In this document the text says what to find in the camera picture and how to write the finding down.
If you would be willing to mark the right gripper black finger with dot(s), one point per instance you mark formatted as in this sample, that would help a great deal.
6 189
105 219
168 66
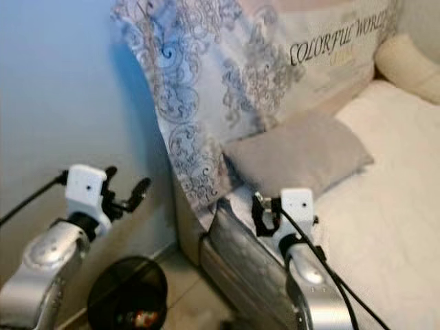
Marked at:
259 216

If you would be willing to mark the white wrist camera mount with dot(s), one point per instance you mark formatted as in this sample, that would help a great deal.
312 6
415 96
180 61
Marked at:
297 206
86 192

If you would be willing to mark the grey quilted mattress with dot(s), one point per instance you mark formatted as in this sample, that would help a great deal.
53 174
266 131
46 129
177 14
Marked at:
240 268

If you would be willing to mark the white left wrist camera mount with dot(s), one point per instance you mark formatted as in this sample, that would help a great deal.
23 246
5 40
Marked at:
86 192

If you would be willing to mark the grey rectangular pillow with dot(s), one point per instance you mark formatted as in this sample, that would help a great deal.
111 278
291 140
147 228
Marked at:
299 151

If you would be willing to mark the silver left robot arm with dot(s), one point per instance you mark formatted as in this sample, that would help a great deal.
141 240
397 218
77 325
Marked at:
41 275

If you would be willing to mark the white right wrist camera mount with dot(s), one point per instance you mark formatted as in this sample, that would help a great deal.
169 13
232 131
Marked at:
297 206

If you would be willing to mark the large beige bolster pillow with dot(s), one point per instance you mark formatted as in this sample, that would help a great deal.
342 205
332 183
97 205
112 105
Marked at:
409 69

